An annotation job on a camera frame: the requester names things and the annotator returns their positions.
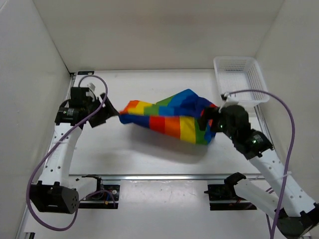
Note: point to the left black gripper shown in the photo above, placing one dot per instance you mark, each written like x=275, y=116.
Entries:
x=108, y=111

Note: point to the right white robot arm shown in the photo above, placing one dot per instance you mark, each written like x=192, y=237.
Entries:
x=293, y=211

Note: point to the white plastic basket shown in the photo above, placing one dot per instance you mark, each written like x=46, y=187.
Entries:
x=235, y=73

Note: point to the aluminium rail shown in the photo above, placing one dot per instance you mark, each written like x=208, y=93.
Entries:
x=165, y=177

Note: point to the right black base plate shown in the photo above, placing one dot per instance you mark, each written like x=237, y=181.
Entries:
x=221, y=199

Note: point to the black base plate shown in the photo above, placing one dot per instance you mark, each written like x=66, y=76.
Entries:
x=221, y=199
x=94, y=193

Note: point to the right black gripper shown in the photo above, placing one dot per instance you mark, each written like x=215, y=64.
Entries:
x=211, y=113

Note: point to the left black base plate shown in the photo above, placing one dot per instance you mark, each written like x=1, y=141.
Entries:
x=94, y=193

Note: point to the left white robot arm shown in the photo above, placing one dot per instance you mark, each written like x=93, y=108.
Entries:
x=55, y=191

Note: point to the rainbow striped shorts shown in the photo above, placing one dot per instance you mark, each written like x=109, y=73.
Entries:
x=175, y=116

